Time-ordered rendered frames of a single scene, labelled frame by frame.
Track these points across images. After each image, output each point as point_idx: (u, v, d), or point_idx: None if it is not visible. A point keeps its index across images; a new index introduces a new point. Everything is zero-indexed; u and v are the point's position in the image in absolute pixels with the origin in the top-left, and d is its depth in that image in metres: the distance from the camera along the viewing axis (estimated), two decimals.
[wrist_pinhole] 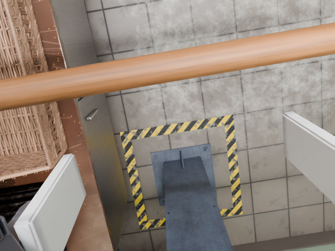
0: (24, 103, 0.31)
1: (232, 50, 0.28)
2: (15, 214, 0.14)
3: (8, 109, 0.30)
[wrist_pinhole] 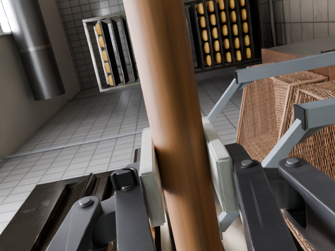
0: (178, 39, 0.15)
1: None
2: None
3: (156, 66, 0.15)
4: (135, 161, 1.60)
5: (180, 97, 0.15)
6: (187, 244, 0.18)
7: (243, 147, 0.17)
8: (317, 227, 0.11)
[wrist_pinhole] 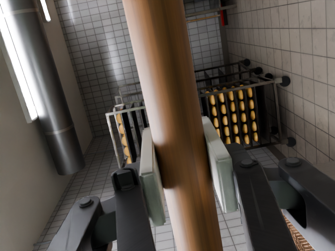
0: (177, 38, 0.15)
1: None
2: None
3: (156, 66, 0.15)
4: None
5: (180, 97, 0.15)
6: (188, 244, 0.18)
7: (243, 147, 0.17)
8: (317, 227, 0.11)
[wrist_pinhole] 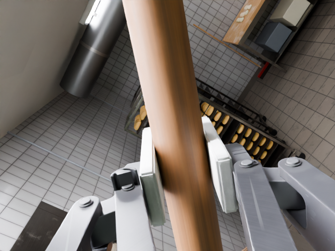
0: (177, 39, 0.15)
1: None
2: None
3: (156, 67, 0.15)
4: None
5: (180, 98, 0.15)
6: (188, 244, 0.18)
7: (243, 147, 0.17)
8: (317, 227, 0.11)
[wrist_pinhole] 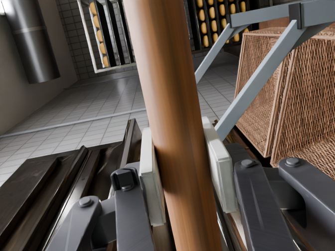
0: (177, 38, 0.15)
1: None
2: None
3: (156, 65, 0.15)
4: (127, 129, 1.54)
5: (180, 96, 0.15)
6: (187, 244, 0.18)
7: (243, 147, 0.17)
8: (317, 227, 0.11)
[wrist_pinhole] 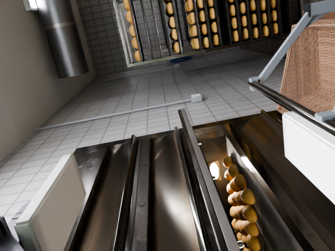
0: None
1: None
2: (15, 214, 0.14)
3: None
4: (183, 118, 1.60)
5: None
6: None
7: None
8: None
